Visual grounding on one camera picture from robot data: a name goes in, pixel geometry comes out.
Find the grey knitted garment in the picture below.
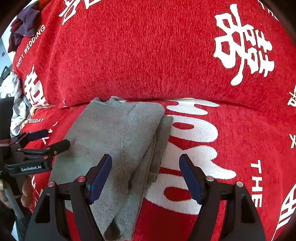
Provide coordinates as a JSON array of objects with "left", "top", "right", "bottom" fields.
[{"left": 50, "top": 98, "right": 173, "bottom": 240}]

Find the purple maroon clothes pile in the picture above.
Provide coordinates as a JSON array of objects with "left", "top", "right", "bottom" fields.
[{"left": 7, "top": 1, "right": 41, "bottom": 53}]

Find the person's left hand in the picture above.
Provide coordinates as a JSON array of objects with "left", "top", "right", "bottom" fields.
[{"left": 0, "top": 174, "right": 34, "bottom": 209}]

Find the pale crumpled cloth pile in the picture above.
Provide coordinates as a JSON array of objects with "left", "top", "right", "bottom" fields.
[{"left": 1, "top": 71, "right": 32, "bottom": 137}]

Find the red back cushion cover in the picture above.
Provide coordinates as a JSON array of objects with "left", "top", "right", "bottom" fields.
[{"left": 14, "top": 1, "right": 295, "bottom": 118}]

